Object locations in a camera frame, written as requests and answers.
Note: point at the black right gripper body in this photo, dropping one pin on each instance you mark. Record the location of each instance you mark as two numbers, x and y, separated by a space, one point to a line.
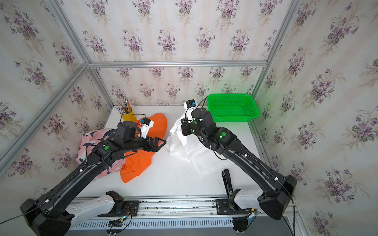
188 130

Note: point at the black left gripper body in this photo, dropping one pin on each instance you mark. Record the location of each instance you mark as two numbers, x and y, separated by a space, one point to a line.
146 144

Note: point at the white shorts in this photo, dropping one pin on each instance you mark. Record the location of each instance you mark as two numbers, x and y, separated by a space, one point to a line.
190 149

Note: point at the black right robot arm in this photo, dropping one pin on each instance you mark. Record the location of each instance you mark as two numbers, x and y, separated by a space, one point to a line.
277 190

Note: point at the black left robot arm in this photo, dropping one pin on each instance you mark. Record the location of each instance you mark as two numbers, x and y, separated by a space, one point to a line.
48 215

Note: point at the orange cloth garment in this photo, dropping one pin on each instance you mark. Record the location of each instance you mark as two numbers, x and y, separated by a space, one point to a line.
136 164

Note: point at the yellow pencil cup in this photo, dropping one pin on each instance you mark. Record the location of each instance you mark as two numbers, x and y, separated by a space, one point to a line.
130 116

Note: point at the colored pencils bundle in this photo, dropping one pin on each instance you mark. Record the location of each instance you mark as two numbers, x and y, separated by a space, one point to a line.
124 104

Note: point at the green plastic basket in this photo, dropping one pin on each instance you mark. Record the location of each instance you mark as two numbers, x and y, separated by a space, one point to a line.
232 107

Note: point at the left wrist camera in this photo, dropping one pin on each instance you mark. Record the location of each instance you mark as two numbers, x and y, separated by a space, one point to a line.
146 125

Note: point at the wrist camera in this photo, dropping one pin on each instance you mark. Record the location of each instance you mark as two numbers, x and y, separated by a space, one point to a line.
189 106
146 125

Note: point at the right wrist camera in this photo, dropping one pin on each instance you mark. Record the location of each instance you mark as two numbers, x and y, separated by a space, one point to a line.
189 106

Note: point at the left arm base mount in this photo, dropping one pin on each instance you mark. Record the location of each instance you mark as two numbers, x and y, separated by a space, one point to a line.
121 206

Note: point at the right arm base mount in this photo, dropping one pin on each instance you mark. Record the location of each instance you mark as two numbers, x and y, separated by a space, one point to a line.
231 200

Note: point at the aluminium rail frame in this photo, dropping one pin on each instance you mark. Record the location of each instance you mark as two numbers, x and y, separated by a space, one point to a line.
176 213

